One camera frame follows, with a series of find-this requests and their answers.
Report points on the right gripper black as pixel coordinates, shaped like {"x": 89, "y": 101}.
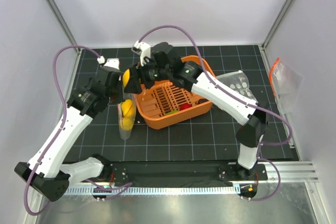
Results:
{"x": 134, "y": 84}

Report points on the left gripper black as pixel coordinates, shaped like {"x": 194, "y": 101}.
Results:
{"x": 119, "y": 85}

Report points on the yellow lemon toy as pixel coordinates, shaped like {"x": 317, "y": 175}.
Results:
{"x": 126, "y": 77}

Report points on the yellow mango toy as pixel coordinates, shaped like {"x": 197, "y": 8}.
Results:
{"x": 128, "y": 109}

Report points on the single clear zip bag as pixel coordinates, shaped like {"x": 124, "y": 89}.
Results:
{"x": 125, "y": 134}

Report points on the orange plastic basket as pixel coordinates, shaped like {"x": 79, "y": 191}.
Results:
{"x": 153, "y": 104}

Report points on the red apple toy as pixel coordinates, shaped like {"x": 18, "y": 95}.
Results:
{"x": 185, "y": 106}

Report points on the dark brown fruit toy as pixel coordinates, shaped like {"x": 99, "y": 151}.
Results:
{"x": 200, "y": 101}

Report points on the clear zip bags stack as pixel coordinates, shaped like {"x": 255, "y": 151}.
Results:
{"x": 238, "y": 82}

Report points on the yellow pear toy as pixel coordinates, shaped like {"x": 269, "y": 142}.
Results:
{"x": 126, "y": 122}

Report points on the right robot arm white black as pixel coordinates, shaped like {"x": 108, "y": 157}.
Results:
{"x": 194, "y": 78}

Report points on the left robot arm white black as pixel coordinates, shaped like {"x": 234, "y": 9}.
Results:
{"x": 46, "y": 172}

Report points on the black grid mat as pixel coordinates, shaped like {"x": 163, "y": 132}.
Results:
{"x": 210, "y": 136}

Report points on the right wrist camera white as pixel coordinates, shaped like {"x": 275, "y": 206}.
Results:
{"x": 143, "y": 50}

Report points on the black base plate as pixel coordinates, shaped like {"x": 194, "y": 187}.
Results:
{"x": 180, "y": 174}

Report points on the left aluminium frame post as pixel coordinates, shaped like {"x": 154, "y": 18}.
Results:
{"x": 61, "y": 21}

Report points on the aluminium frame post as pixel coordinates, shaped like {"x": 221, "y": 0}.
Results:
{"x": 276, "y": 24}
{"x": 61, "y": 21}

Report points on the white slotted cable duct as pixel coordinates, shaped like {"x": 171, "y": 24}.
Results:
{"x": 92, "y": 190}

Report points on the zip bag on right wall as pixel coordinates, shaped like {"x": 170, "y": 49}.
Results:
{"x": 285, "y": 84}

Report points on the aluminium rail profile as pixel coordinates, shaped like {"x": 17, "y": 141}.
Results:
{"x": 296, "y": 172}

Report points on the right aluminium frame post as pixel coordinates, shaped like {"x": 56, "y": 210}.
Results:
{"x": 276, "y": 24}

